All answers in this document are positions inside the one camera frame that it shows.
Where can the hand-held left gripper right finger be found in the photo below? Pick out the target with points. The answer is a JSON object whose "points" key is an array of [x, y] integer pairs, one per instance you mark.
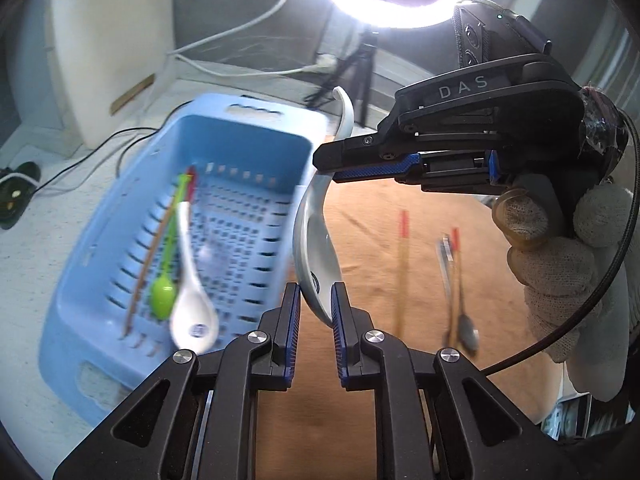
{"points": [[340, 330]]}

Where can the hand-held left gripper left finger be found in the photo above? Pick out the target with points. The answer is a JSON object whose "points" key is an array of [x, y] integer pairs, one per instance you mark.
{"points": [[292, 330]]}

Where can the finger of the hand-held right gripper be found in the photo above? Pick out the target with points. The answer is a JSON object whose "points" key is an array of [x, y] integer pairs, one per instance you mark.
{"points": [[350, 152], [375, 172]]}

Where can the white ceramic spoon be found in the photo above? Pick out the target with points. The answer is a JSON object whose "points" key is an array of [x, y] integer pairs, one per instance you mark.
{"points": [[320, 250], [192, 320]]}

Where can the red chopstick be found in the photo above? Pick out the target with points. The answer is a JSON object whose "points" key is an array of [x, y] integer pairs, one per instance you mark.
{"points": [[150, 255], [401, 260], [455, 240]]}

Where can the blue plastic basket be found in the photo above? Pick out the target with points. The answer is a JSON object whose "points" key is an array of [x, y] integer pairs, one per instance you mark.
{"points": [[250, 220]]}

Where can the metal spoon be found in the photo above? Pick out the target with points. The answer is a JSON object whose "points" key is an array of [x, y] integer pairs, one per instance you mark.
{"points": [[469, 335]]}

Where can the green plastic spoon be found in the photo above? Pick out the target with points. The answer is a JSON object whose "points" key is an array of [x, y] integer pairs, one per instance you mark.
{"points": [[162, 295]]}

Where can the person's right hand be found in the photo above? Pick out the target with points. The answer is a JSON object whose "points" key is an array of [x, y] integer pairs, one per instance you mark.
{"points": [[560, 285]]}

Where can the black tripod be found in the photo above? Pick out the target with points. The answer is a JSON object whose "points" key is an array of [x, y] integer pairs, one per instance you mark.
{"points": [[362, 75]]}

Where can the brown table mat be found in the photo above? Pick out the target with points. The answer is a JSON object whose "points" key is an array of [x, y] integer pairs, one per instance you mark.
{"points": [[500, 285]]}

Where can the white cutting board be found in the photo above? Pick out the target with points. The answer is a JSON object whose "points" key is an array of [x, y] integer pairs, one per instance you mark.
{"points": [[110, 35]]}

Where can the dark green round object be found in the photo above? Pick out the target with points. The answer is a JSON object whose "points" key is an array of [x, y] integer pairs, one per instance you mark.
{"points": [[15, 195]]}

